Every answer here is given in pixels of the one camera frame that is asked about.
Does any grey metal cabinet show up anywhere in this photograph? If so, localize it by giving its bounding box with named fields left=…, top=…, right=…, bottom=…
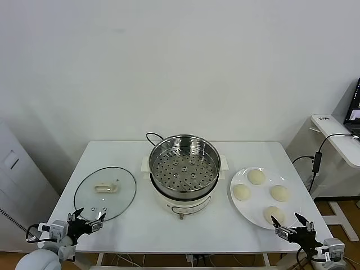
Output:
left=0, top=118, right=60, bottom=254

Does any black laptop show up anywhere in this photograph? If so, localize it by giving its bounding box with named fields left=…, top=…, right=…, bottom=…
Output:
left=343, top=77, right=360, bottom=132

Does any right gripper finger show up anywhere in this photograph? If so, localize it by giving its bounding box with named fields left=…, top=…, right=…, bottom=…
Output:
left=270, top=215, right=295, bottom=240
left=294, top=212, right=316, bottom=235

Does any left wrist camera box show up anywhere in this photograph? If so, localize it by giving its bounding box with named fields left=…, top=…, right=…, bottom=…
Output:
left=38, top=220, right=69, bottom=243

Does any steel steamer basket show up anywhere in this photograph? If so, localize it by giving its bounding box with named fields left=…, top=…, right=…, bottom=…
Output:
left=148, top=134, right=221, bottom=192

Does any black laptop charger cable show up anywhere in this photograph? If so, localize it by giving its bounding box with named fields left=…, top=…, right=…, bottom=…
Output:
left=317, top=133, right=360, bottom=154

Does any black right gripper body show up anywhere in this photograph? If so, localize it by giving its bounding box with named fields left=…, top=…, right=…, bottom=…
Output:
left=281, top=224, right=323, bottom=250

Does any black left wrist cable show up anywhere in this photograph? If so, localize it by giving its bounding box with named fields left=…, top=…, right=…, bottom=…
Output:
left=26, top=223, right=43, bottom=243

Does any white table frame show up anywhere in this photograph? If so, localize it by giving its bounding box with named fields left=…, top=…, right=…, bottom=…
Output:
left=57, top=251, right=272, bottom=270

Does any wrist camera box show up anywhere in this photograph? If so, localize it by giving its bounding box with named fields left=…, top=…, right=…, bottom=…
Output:
left=38, top=220, right=69, bottom=243
left=314, top=237, right=346, bottom=263

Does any black adapter mains cable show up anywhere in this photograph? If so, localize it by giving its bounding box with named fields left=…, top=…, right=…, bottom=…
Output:
left=291, top=155, right=315, bottom=167

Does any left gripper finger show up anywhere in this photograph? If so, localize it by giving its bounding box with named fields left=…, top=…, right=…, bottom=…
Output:
left=88, top=212, right=107, bottom=229
left=67, top=207, right=85, bottom=223

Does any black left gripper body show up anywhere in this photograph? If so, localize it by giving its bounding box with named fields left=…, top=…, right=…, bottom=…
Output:
left=67, top=218, right=95, bottom=240

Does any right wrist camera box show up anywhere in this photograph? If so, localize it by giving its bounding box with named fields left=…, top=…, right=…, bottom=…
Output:
left=314, top=237, right=346, bottom=263

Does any cream electric cooker base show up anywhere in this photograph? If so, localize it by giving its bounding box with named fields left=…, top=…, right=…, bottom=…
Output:
left=139, top=154, right=229, bottom=222

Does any black power adapter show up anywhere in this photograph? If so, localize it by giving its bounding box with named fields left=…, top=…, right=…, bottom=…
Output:
left=311, top=151, right=323, bottom=176

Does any glass pot lid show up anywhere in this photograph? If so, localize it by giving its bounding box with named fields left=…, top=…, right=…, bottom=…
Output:
left=73, top=166, right=137, bottom=222

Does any white round plate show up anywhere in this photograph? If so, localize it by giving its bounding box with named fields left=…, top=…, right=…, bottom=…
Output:
left=229, top=167, right=301, bottom=230

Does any white steamed baozi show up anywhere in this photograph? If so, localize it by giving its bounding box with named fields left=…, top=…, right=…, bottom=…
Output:
left=246, top=169, right=267, bottom=186
left=232, top=183, right=251, bottom=202
left=270, top=184, right=290, bottom=203
left=263, top=206, right=286, bottom=226

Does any black cooker power cord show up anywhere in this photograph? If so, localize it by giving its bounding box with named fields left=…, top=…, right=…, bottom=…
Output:
left=145, top=132, right=164, bottom=147

